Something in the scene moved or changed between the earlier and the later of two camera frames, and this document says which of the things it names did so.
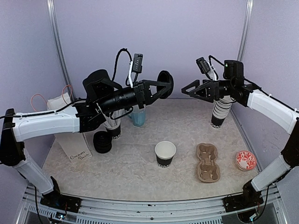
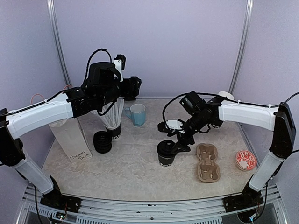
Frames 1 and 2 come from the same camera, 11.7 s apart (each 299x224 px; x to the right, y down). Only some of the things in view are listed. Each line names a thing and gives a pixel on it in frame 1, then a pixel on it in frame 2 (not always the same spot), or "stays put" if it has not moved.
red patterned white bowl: x=245 y=160 stays put
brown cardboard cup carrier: x=209 y=170 stays put
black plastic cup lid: x=165 y=76 to x=164 y=148
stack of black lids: x=102 y=141 stays put
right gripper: x=212 y=87 to x=181 y=137
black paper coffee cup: x=165 y=151 stays put
